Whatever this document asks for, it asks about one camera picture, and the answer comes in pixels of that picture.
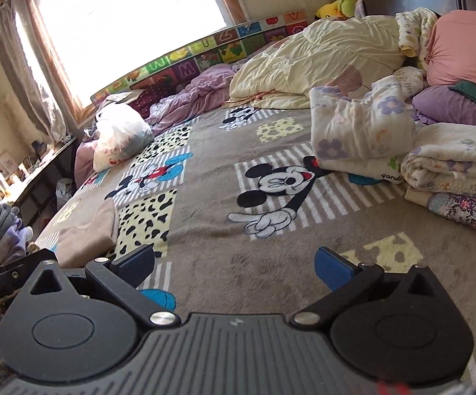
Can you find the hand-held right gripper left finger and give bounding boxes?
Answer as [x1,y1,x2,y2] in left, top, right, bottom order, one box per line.
[30,245,180,330]

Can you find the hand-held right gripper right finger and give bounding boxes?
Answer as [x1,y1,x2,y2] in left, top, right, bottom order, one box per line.
[289,247,448,330]

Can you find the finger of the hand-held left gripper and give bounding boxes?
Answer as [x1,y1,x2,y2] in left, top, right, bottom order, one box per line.
[0,249,60,297]

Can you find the white floral quilted garment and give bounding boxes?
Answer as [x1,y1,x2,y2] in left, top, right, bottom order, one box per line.
[309,76,422,161]

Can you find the beige folded garment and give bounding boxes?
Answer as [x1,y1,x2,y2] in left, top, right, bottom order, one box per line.
[55,198,120,269]

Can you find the printed cartoon mouse blanket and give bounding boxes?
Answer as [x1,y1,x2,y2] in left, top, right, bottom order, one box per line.
[32,105,476,379]

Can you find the dark desk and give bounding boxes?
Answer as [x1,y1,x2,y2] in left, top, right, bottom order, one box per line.
[12,136,80,225]

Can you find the small white plastic bag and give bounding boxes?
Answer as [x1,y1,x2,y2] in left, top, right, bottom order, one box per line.
[56,178,76,211]

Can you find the white panda print garment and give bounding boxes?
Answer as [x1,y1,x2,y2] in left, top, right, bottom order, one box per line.
[314,154,405,186]

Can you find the pile of small household items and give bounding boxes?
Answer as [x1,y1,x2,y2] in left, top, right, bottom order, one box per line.
[0,138,64,210]

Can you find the pink quilt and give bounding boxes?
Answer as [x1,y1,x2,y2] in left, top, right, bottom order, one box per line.
[74,139,99,188]

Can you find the purple printed folded garment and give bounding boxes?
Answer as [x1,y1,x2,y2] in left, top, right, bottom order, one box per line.
[426,193,476,236]

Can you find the purple duvet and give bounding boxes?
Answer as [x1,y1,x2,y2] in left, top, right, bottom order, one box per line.
[145,65,239,134]

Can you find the purple pillow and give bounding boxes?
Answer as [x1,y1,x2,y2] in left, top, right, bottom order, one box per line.
[411,86,476,129]

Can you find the beige curtain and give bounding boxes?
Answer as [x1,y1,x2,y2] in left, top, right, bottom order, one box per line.
[0,0,68,145]

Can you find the colourful alphabet foam mat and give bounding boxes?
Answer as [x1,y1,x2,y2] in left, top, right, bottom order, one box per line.
[91,8,308,110]

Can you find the cream comforter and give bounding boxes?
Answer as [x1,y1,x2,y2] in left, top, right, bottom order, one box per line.
[222,14,407,110]

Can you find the small-print white blanket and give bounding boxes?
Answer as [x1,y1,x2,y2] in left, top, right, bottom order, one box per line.
[392,7,439,91]

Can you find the pink pillow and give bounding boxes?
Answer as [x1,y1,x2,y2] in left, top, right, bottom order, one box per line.
[423,8,476,91]

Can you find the yellow green plush toy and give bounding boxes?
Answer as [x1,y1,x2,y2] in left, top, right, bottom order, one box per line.
[317,0,364,19]

